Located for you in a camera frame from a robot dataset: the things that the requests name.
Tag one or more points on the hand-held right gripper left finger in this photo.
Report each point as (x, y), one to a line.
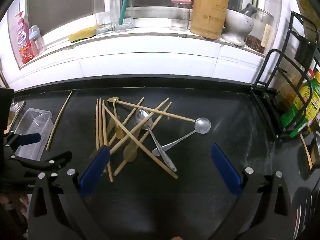
(95, 170)

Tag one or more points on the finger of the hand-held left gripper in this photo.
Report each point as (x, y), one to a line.
(50, 162)
(30, 139)

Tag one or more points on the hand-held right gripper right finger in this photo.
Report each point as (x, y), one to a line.
(226, 170)

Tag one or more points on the clear plastic container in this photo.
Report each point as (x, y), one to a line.
(37, 120)

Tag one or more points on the light wooden chopstick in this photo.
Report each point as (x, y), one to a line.
(306, 152)
(59, 120)

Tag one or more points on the wooden spoon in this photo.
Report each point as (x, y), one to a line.
(130, 153)
(110, 127)

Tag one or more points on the steel spoon round bowl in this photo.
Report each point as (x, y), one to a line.
(203, 125)

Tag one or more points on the steel spoon oval bowl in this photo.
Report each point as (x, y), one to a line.
(143, 118)

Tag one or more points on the gold metal spoon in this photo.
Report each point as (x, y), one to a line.
(113, 100)

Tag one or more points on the pile of wooden chopsticks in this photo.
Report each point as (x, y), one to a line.
(155, 111)

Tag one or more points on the shiny metal tray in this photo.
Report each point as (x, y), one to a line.
(17, 108)

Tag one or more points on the pink detergent bottle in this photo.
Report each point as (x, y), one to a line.
(22, 47)

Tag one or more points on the baby bottle blue cap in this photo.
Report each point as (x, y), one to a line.
(35, 33)

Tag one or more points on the steel pot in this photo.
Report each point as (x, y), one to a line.
(317, 145)

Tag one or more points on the green yellow label bottle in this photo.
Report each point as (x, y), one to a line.
(303, 102)

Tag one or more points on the yellow green sponge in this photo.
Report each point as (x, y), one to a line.
(82, 33)

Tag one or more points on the clear glass cup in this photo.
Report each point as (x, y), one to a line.
(100, 25)

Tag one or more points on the grey stone mortar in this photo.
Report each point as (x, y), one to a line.
(235, 27)

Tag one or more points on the black metal rack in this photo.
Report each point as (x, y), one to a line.
(303, 48)

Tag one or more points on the glass spice jar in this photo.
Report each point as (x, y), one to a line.
(262, 30)

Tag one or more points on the clear square toothbrush holder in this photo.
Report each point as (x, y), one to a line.
(128, 20)

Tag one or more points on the bamboo utensil holder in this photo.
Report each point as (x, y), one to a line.
(208, 17)

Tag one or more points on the green yellow toothbrush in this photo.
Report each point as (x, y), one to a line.
(124, 7)

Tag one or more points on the grey stone pestle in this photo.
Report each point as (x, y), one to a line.
(250, 8)

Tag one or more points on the wooden cutting board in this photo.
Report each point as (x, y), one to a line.
(306, 5)

